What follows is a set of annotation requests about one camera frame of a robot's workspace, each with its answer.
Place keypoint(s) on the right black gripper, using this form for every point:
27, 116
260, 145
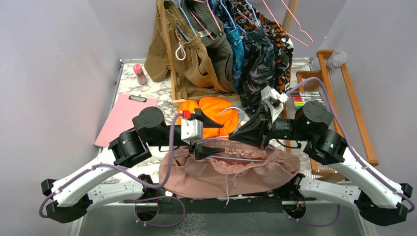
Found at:
255, 132

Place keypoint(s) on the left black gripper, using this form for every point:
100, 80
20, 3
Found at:
203, 151

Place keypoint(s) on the blue wire hanger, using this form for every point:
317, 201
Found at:
235, 152

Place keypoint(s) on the pink shorts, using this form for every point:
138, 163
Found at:
188, 177

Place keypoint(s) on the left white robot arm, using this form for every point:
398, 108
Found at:
69, 198

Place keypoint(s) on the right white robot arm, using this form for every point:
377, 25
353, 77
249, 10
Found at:
376, 198

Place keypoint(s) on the dark leaf print shorts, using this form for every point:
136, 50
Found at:
258, 61

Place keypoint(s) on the dark green hanging shorts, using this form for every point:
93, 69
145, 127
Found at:
214, 38

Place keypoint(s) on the blue patterned hanging shorts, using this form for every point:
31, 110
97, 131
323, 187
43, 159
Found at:
223, 10

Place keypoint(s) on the orange camo hanging shorts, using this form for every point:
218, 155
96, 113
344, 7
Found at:
249, 19

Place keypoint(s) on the coloured marker set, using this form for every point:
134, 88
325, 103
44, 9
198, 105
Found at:
302, 97

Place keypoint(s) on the wooden dish rack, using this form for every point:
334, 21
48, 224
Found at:
343, 97

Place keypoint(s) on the pink bottle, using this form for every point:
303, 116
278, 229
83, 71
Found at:
138, 70

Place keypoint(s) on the pink clipboard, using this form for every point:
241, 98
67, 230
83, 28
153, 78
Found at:
120, 118

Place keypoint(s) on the clear plastic cup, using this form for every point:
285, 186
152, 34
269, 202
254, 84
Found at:
336, 59

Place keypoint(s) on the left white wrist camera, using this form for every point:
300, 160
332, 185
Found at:
191, 126

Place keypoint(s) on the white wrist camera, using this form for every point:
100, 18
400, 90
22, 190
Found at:
191, 126
274, 100

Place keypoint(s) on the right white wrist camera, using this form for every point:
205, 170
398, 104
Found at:
274, 100

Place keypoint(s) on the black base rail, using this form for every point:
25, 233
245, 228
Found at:
284, 199

